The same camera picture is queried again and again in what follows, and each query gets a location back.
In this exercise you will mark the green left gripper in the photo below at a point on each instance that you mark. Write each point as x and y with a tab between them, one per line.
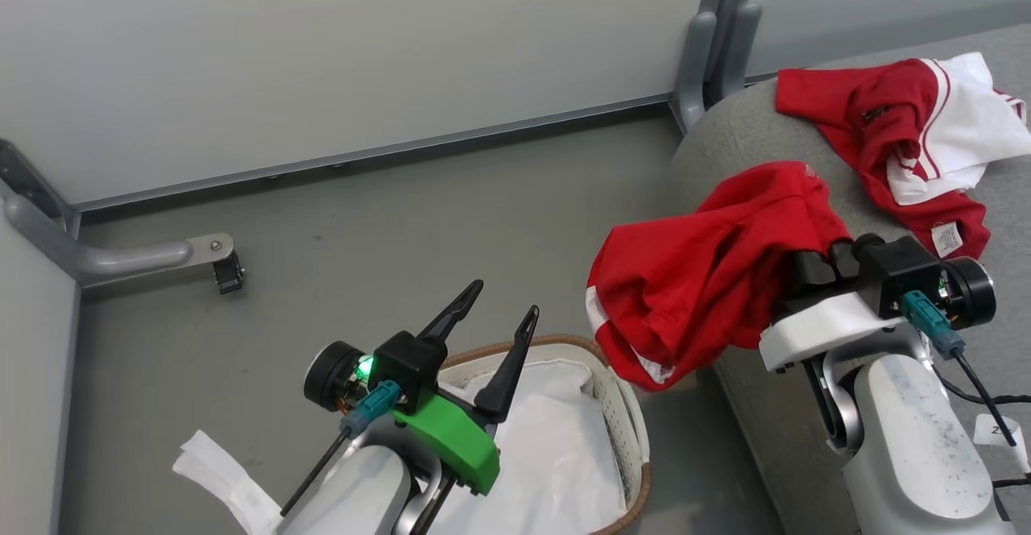
459	442

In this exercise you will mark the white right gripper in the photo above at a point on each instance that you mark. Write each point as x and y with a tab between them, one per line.
821	325

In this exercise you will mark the red garment with white hem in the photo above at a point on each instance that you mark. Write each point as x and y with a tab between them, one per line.
693	277

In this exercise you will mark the red and white striped garment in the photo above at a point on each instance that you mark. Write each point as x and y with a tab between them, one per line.
854	108

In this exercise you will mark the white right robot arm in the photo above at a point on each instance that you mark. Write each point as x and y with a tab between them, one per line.
918	446

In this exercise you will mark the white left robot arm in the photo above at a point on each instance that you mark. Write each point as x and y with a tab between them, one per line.
354	495

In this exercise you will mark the grey fabric sofa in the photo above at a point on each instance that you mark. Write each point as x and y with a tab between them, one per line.
749	140

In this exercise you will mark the white basket liner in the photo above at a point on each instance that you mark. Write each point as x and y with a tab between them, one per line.
556	454

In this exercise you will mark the black right wrist cylinder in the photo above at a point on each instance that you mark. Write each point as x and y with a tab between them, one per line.
970	289

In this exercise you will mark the black wrist cylinder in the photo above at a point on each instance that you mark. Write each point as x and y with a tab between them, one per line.
970	289
326	374

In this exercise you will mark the black left wrist cylinder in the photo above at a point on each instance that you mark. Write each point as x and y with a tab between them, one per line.
326	374

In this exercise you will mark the white woven laundry basket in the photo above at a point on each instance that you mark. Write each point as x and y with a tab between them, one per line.
626	418

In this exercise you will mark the grey curved partition foot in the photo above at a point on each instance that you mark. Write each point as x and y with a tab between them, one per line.
739	51
694	76
121	259

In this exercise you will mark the black caster wheel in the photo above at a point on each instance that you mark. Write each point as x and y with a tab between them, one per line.
229	275

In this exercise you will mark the white cloth strip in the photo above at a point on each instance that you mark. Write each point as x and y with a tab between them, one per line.
221	470

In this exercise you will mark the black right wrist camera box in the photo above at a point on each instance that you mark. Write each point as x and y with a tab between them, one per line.
902	269

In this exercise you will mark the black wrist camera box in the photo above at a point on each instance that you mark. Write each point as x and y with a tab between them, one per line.
411	366
902	269

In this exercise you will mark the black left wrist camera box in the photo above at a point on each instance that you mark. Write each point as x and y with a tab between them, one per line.
411	366

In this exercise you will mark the grey partition bottom rail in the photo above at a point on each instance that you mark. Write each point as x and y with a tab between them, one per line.
362	152
68	406

